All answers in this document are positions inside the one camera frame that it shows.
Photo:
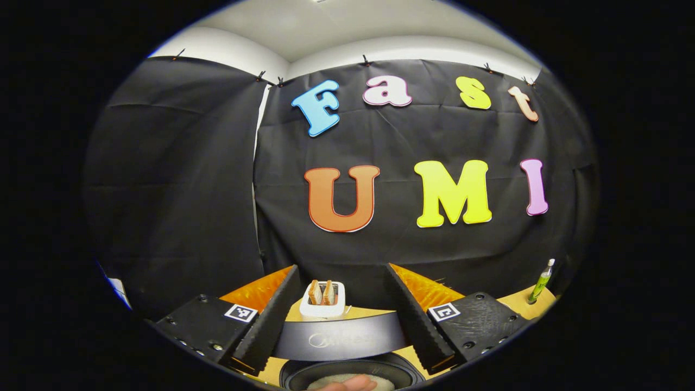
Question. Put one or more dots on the black and silver rice cooker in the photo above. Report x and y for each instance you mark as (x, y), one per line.
(336, 336)

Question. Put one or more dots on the green tea bottle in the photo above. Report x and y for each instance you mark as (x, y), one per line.
(540, 282)

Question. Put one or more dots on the black backdrop cloth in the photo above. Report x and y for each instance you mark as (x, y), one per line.
(190, 190)

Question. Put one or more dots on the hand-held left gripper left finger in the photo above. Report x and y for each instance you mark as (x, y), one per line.
(271, 320)

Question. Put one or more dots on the white rice heap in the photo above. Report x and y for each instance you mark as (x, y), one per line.
(326, 382)

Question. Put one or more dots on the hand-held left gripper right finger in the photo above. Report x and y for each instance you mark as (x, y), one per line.
(412, 320)

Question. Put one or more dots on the toast slice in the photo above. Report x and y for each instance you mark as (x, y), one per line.
(315, 293)
(329, 293)

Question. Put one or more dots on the white toaster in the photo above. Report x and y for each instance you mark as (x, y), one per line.
(320, 310)

